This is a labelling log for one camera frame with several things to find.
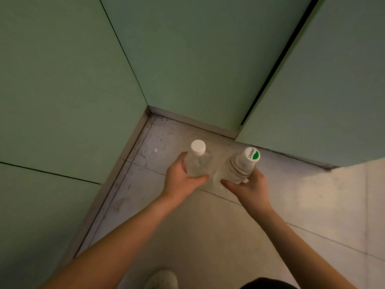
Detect green sink cabinet doors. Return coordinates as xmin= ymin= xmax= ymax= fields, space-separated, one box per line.
xmin=98 ymin=0 xmax=385 ymax=169

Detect person's right forearm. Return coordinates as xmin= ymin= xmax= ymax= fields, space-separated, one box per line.
xmin=252 ymin=205 xmax=358 ymax=289

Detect green base cupboard row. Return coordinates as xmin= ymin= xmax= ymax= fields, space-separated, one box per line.
xmin=0 ymin=0 xmax=148 ymax=289

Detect person's black trousers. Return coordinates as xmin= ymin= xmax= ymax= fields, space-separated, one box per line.
xmin=240 ymin=277 xmax=299 ymax=289

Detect clear plastic water bottle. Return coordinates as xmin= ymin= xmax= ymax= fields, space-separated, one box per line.
xmin=184 ymin=139 xmax=213 ymax=178
xmin=211 ymin=146 xmax=261 ymax=190

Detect person's left forearm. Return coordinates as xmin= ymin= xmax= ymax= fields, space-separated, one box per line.
xmin=38 ymin=192 xmax=182 ymax=289

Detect person's left shoe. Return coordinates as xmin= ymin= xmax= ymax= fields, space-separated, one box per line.
xmin=144 ymin=269 xmax=179 ymax=289

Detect person's left hand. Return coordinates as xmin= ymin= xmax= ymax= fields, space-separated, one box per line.
xmin=160 ymin=152 xmax=210 ymax=203

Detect person's right hand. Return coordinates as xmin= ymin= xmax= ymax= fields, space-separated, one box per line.
xmin=220 ymin=167 xmax=273 ymax=216

